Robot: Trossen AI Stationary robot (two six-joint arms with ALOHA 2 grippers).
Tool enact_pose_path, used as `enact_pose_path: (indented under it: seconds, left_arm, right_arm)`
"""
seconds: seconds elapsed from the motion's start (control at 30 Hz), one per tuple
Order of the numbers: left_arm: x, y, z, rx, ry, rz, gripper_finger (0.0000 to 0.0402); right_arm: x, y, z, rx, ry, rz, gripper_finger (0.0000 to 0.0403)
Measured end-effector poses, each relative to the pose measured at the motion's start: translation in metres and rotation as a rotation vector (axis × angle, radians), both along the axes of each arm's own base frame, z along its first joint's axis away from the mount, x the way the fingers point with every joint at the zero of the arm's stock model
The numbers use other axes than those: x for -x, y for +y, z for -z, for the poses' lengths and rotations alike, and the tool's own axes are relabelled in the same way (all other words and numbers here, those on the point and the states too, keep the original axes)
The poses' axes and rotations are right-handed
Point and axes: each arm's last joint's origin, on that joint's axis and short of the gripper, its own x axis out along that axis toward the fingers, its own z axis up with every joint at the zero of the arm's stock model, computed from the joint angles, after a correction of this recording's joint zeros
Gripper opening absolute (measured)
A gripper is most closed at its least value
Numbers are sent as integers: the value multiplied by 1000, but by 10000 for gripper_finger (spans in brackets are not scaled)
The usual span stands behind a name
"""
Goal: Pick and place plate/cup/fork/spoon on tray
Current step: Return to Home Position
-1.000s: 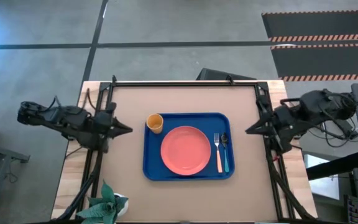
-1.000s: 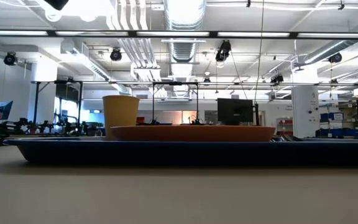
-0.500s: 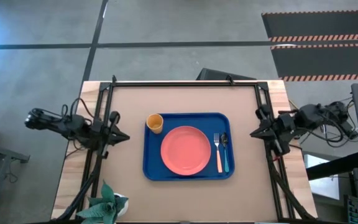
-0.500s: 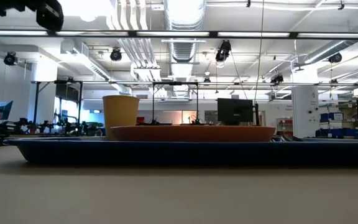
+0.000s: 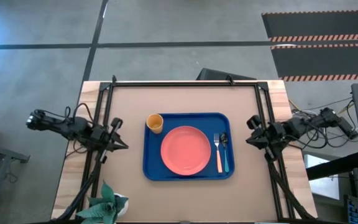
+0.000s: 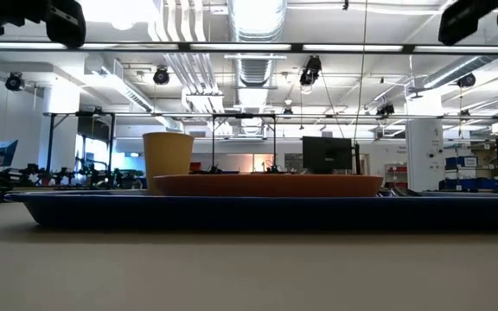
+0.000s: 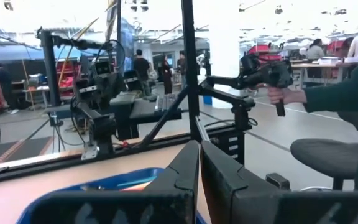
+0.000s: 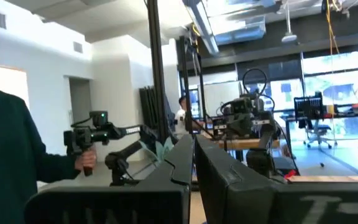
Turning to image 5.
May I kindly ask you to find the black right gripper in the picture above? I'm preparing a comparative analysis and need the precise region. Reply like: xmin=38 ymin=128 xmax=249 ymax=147
xmin=246 ymin=114 xmax=287 ymax=161

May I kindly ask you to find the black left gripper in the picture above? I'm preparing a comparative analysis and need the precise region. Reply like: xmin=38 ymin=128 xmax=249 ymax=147
xmin=91 ymin=117 xmax=129 ymax=163

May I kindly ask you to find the spoon with teal handle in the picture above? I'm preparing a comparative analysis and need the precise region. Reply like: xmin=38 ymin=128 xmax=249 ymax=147
xmin=220 ymin=131 xmax=231 ymax=174

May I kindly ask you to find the yellow plastic cup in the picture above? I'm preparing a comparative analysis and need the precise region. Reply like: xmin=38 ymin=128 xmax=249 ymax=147
xmin=145 ymin=113 xmax=165 ymax=135

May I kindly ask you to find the fork with orange handle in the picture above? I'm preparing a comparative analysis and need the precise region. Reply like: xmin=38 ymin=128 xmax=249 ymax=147
xmin=213 ymin=133 xmax=224 ymax=174

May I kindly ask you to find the blue plastic tray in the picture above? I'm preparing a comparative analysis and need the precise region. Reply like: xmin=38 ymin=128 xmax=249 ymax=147
xmin=142 ymin=112 xmax=236 ymax=182

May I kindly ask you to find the green artificial plant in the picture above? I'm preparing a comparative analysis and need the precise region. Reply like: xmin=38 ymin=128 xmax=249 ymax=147
xmin=75 ymin=181 xmax=129 ymax=224

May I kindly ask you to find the white plant pot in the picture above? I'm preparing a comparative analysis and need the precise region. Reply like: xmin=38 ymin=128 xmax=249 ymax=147
xmin=112 ymin=193 xmax=129 ymax=218

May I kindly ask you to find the black flat panel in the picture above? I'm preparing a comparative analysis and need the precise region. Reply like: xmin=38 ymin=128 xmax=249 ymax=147
xmin=196 ymin=67 xmax=257 ymax=82

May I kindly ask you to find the white box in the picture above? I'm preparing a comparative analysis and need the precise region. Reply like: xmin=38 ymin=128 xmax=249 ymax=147
xmin=303 ymin=154 xmax=341 ymax=200

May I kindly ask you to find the black power brick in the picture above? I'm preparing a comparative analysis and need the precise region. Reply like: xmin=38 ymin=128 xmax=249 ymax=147
xmin=337 ymin=119 xmax=358 ymax=140

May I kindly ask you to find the black striped floor mat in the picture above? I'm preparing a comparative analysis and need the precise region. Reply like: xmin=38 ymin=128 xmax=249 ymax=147
xmin=261 ymin=10 xmax=358 ymax=43
xmin=270 ymin=43 xmax=358 ymax=82

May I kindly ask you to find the yellow cable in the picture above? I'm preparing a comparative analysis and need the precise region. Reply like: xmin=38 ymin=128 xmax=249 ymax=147
xmin=289 ymin=99 xmax=301 ymax=113

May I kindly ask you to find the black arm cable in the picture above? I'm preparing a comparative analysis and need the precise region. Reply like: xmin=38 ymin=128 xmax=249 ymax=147
xmin=34 ymin=102 xmax=96 ymax=125

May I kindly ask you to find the black aluminium table frame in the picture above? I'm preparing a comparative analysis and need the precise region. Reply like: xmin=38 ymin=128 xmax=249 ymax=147
xmin=50 ymin=74 xmax=318 ymax=224

